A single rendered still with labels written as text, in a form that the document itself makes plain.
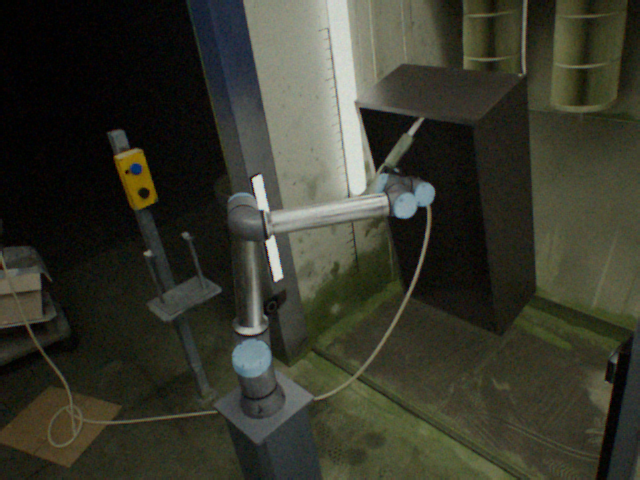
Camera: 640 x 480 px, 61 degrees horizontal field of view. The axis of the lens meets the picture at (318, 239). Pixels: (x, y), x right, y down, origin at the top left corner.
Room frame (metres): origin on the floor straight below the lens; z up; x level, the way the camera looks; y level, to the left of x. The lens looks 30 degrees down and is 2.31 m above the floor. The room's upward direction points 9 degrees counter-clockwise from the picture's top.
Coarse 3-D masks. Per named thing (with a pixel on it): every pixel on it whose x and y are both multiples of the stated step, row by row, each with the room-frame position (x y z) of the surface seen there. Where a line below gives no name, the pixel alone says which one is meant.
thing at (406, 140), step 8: (416, 120) 2.24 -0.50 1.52; (416, 128) 2.22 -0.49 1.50; (408, 136) 2.20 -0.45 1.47; (400, 144) 2.19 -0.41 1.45; (408, 144) 2.19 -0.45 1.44; (392, 152) 2.20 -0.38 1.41; (400, 152) 2.18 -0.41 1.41; (392, 160) 2.17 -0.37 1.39; (400, 160) 2.18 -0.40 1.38; (376, 176) 2.17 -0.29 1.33; (368, 184) 2.16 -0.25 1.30; (368, 192) 2.14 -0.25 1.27
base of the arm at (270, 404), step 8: (272, 392) 1.60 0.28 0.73; (280, 392) 1.64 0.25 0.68; (240, 400) 1.63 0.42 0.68; (248, 400) 1.59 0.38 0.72; (256, 400) 1.57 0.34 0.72; (264, 400) 1.58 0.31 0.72; (272, 400) 1.58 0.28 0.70; (280, 400) 1.60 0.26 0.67; (240, 408) 1.61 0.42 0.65; (248, 408) 1.58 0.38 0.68; (256, 408) 1.57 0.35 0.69; (264, 408) 1.56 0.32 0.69; (272, 408) 1.57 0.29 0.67; (280, 408) 1.59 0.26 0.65; (248, 416) 1.57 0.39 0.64; (256, 416) 1.56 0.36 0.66; (264, 416) 1.55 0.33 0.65
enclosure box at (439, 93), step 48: (384, 96) 2.24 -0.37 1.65; (432, 96) 2.11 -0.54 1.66; (480, 96) 1.99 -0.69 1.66; (384, 144) 2.40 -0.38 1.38; (432, 144) 2.49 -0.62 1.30; (480, 144) 1.84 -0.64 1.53; (528, 144) 2.08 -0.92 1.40; (480, 192) 1.89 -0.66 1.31; (528, 192) 2.10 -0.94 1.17; (432, 240) 2.63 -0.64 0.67; (480, 240) 2.41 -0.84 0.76; (528, 240) 2.12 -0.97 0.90; (432, 288) 2.43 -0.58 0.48; (480, 288) 2.33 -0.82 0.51; (528, 288) 2.15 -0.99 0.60
